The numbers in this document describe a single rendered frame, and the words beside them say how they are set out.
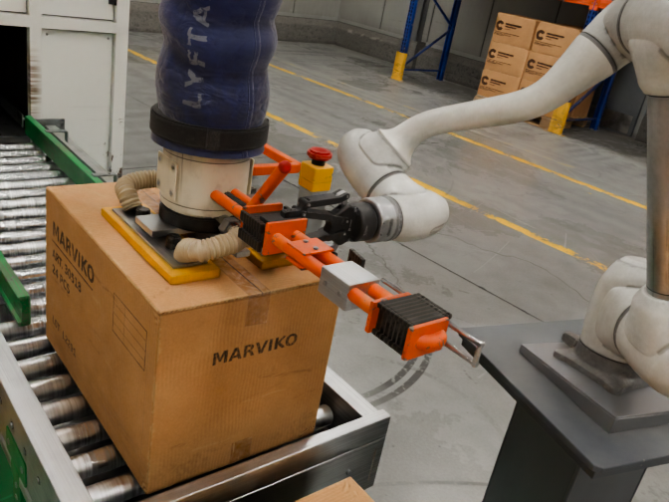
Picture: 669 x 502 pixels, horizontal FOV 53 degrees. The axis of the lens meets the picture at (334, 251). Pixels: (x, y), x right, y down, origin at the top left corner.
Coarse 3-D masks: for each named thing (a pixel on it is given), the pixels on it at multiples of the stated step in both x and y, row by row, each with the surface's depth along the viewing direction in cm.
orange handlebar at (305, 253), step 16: (288, 160) 154; (240, 192) 127; (240, 208) 120; (272, 240) 112; (288, 240) 110; (304, 240) 109; (320, 240) 111; (288, 256) 110; (304, 256) 106; (320, 256) 109; (336, 256) 108; (320, 272) 103; (368, 304) 95; (432, 336) 89
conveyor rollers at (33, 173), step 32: (0, 160) 271; (32, 160) 279; (0, 192) 242; (32, 192) 248; (0, 224) 219; (32, 224) 225; (32, 256) 202; (32, 288) 187; (0, 320) 174; (32, 320) 172; (32, 352) 164; (32, 384) 149; (64, 384) 152; (64, 416) 144; (320, 416) 157; (128, 480) 129
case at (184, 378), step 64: (64, 192) 149; (64, 256) 146; (128, 256) 126; (64, 320) 152; (128, 320) 121; (192, 320) 115; (256, 320) 124; (320, 320) 135; (128, 384) 125; (192, 384) 121; (256, 384) 132; (320, 384) 144; (128, 448) 130; (192, 448) 128; (256, 448) 140
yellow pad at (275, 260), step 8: (248, 248) 134; (248, 256) 133; (256, 256) 131; (264, 256) 132; (272, 256) 132; (280, 256) 133; (256, 264) 131; (264, 264) 130; (272, 264) 131; (280, 264) 133; (288, 264) 134
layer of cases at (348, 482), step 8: (344, 480) 140; (352, 480) 140; (328, 488) 137; (336, 488) 137; (344, 488) 138; (352, 488) 138; (360, 488) 138; (312, 496) 134; (320, 496) 134; (328, 496) 135; (336, 496) 135; (344, 496) 135; (352, 496) 136; (360, 496) 136; (368, 496) 137
